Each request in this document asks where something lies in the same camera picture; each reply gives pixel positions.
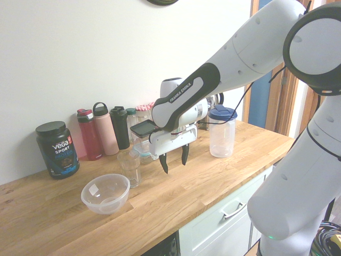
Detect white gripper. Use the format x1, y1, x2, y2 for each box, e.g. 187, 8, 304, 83
148, 123, 199, 175

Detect clear pitcher with blue lid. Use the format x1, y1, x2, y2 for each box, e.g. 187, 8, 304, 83
207, 104, 238, 158

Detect red water bottle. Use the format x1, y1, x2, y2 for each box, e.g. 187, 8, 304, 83
76, 108, 103, 162

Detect glass container with teal lid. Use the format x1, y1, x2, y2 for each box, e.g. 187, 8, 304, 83
129, 140, 159, 164

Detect clear storage jar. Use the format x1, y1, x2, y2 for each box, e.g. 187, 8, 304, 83
131, 127, 151, 153

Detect clear ribbed drinking glass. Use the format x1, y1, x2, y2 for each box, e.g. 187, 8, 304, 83
117, 150, 142, 188

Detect jar with red gingham lid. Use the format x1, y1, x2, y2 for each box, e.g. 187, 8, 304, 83
135, 102, 156, 127

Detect glass jar with green lid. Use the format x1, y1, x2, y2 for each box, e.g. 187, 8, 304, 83
125, 107, 137, 145

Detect black shaker bottle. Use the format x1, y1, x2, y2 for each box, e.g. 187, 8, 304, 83
109, 106, 131, 150

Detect white cabinet drawer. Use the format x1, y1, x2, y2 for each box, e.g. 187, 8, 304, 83
178, 165, 274, 256

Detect pink insulated bottle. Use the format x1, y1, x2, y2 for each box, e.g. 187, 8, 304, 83
92, 101, 120, 156

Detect clear plastic mixing bowl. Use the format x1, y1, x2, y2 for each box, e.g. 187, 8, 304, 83
80, 173, 131, 215

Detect black Vega protein tub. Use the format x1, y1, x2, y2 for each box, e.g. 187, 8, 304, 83
35, 121, 80, 180

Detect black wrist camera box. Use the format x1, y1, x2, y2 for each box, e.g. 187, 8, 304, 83
129, 119, 160, 138

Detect silver drawer handle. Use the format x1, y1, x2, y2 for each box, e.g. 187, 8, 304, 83
220, 201, 247, 220

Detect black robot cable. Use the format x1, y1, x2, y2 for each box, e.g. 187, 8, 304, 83
198, 63, 288, 126

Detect wooden door frame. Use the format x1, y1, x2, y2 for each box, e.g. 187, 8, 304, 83
250, 0, 324, 139

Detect black round wall object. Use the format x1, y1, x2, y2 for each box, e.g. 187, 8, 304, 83
145, 0, 180, 6

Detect coiled black floor cables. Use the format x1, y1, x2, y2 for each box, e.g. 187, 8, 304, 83
311, 220, 341, 256

